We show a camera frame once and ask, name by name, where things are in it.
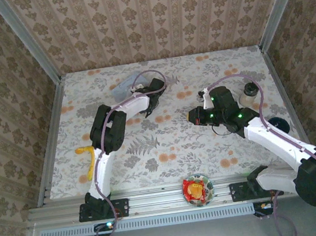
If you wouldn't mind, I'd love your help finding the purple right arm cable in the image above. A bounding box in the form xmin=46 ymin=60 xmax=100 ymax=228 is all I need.
xmin=205 ymin=62 xmax=316 ymax=236

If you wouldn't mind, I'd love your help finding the patterned ceramic plate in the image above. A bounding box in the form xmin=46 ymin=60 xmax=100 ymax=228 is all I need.
xmin=180 ymin=171 xmax=217 ymax=210

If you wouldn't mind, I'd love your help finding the aluminium side rail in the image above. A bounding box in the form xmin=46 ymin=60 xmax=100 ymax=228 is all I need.
xmin=258 ymin=39 xmax=316 ymax=175
xmin=21 ymin=78 xmax=80 ymax=208

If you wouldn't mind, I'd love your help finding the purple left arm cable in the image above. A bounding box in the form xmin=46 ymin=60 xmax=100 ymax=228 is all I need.
xmin=76 ymin=68 xmax=187 ymax=236

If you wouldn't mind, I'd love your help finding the glass jar with black lid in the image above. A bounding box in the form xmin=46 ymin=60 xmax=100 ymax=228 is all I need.
xmin=236 ymin=80 xmax=262 ymax=107

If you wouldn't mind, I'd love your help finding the yellow banana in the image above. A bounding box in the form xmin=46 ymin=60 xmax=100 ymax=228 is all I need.
xmin=74 ymin=144 xmax=100 ymax=183

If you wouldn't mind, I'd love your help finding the aluminium frame rail with slots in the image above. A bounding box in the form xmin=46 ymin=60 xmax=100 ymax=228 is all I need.
xmin=25 ymin=164 xmax=316 ymax=229

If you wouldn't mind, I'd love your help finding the dark blue bowl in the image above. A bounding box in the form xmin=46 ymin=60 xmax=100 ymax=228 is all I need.
xmin=266 ymin=115 xmax=292 ymax=137

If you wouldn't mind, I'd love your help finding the aluminium corner post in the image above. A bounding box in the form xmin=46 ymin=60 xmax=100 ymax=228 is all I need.
xmin=0 ymin=0 xmax=63 ymax=90
xmin=252 ymin=0 xmax=316 ymax=53

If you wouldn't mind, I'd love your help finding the grey slotted cable duct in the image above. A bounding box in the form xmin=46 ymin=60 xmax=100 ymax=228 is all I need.
xmin=38 ymin=201 xmax=256 ymax=236

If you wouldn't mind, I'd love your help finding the small black controller board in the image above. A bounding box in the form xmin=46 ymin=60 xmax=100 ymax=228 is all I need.
xmin=251 ymin=199 xmax=277 ymax=218
xmin=92 ymin=220 xmax=119 ymax=236

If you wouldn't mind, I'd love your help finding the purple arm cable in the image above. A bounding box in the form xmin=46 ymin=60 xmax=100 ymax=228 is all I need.
xmin=76 ymin=68 xmax=187 ymax=236
xmin=205 ymin=62 xmax=316 ymax=236

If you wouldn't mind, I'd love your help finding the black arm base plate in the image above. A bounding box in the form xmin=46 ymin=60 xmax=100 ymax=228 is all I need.
xmin=76 ymin=196 xmax=131 ymax=224
xmin=228 ymin=176 xmax=285 ymax=204

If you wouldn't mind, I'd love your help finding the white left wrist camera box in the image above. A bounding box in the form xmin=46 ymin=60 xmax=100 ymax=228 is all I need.
xmin=130 ymin=83 xmax=145 ymax=95

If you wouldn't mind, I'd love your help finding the red snack packet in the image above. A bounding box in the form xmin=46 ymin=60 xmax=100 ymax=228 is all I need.
xmin=181 ymin=176 xmax=210 ymax=204

